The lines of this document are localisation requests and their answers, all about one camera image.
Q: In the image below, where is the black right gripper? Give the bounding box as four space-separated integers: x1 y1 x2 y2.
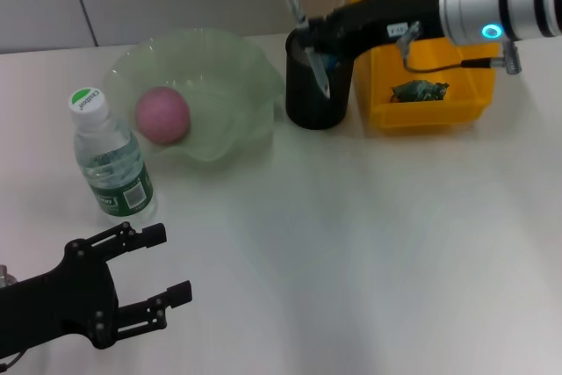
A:
295 0 450 68

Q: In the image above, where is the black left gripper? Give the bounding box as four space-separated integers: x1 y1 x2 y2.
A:
0 221 193 357

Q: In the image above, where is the green plastic wrapper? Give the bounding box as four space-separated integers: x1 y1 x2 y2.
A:
389 80 451 103

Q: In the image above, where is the clear green-label water bottle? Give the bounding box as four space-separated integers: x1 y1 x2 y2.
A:
67 83 158 227

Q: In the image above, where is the pink peach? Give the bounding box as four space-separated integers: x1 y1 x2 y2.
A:
134 85 192 145

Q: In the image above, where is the black mesh pen holder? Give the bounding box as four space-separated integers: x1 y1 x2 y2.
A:
285 25 356 130

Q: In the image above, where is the green glass fruit plate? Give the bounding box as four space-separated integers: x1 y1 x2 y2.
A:
101 28 285 164

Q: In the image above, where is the yellow plastic bin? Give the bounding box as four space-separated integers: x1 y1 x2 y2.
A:
346 0 501 135

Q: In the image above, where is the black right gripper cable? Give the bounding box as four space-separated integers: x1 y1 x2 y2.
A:
396 20 522 76

